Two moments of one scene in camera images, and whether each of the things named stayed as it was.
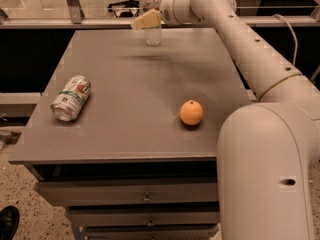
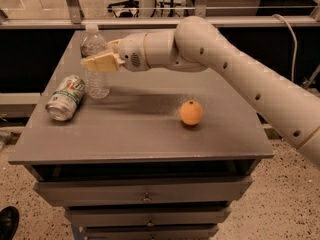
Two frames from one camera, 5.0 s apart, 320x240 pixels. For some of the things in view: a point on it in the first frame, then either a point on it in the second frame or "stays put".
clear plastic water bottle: x=152 y=36 -> x=93 y=44
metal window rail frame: x=72 y=17 stays put
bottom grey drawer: x=150 y=232 stays put
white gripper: x=166 y=11 -> x=131 y=53
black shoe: x=9 y=222 stays put
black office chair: x=125 y=8 stays put
